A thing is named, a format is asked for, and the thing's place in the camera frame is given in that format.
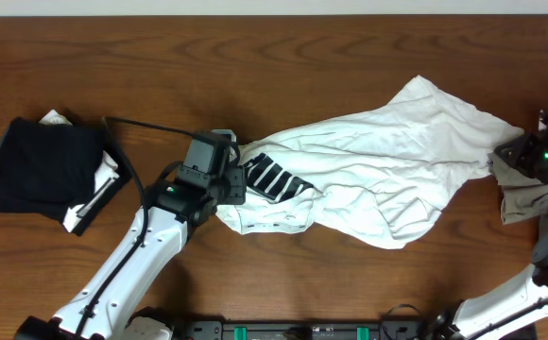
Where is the white Puma t-shirt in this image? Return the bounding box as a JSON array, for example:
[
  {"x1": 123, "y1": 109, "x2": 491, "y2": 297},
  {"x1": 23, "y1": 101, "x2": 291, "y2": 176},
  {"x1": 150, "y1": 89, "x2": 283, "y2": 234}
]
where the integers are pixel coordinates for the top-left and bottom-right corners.
[{"x1": 216, "y1": 76, "x2": 521, "y2": 249}]

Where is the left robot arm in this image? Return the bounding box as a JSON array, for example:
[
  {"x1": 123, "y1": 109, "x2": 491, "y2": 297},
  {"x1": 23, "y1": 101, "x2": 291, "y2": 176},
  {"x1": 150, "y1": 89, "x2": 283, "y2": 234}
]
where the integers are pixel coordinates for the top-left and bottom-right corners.
[{"x1": 14, "y1": 162, "x2": 247, "y2": 340}]

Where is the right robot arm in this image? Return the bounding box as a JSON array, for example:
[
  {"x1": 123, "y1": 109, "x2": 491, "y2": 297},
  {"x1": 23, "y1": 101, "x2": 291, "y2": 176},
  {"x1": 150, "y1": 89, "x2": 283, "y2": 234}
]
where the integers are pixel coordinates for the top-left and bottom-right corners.
[{"x1": 419, "y1": 110, "x2": 548, "y2": 339}]

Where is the grey-beige shirt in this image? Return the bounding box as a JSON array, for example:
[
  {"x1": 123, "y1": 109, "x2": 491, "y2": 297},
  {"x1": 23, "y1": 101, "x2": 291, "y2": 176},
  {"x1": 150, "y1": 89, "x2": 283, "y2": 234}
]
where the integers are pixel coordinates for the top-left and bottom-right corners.
[{"x1": 491, "y1": 152, "x2": 548, "y2": 224}]

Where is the folded black white shirt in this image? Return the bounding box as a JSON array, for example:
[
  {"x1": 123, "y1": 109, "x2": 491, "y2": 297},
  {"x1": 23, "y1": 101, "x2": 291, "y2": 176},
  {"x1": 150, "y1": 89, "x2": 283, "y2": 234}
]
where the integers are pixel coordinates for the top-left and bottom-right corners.
[{"x1": 28, "y1": 110, "x2": 126, "y2": 236}]

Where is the left black cable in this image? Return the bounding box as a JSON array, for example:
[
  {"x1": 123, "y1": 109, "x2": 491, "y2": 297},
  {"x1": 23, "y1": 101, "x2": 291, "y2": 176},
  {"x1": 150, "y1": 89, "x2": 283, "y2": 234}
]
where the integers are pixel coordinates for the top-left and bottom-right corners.
[{"x1": 73, "y1": 116, "x2": 242, "y2": 337}]

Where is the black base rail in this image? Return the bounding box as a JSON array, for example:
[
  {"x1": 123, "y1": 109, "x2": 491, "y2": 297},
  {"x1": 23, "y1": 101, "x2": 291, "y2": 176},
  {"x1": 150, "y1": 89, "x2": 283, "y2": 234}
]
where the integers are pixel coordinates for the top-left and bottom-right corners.
[{"x1": 174, "y1": 318, "x2": 422, "y2": 340}]

